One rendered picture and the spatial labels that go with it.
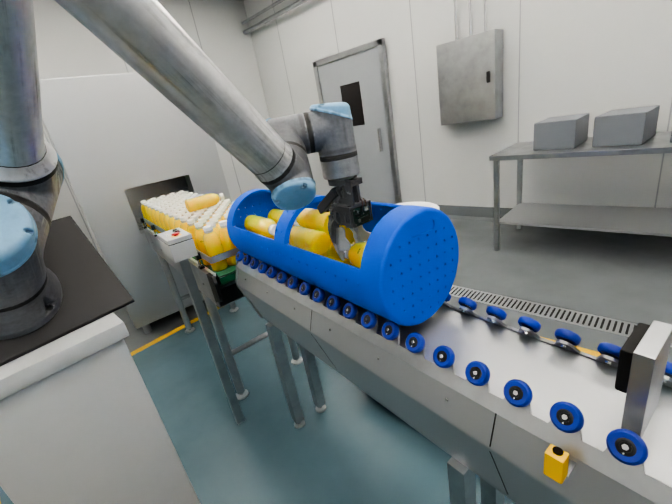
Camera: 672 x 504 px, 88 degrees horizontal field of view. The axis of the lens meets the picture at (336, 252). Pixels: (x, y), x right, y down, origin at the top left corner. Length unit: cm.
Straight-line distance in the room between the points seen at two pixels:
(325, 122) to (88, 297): 71
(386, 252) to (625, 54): 355
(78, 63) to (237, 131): 517
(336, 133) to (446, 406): 62
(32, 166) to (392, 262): 74
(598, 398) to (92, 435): 105
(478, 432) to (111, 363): 81
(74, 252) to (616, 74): 399
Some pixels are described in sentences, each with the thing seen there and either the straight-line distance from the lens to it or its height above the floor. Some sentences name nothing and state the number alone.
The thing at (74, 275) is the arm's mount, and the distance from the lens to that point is 109.
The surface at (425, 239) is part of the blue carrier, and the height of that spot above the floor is 116.
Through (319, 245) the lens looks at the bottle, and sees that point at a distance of 104.
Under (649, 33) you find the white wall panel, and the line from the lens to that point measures 408.
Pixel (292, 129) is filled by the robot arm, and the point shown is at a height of 144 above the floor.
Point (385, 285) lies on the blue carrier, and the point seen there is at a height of 111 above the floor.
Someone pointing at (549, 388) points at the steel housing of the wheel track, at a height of 93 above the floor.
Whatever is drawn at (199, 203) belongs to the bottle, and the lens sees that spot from 204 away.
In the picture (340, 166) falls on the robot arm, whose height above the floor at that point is 135.
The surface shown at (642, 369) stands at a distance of 66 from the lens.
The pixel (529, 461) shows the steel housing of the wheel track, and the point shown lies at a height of 86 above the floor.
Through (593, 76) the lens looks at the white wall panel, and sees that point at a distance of 412.
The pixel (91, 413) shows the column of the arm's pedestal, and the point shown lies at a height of 92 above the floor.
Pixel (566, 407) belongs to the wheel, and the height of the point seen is 98.
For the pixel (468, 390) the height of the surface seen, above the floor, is 92.
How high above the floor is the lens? 145
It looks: 21 degrees down
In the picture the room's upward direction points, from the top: 10 degrees counter-clockwise
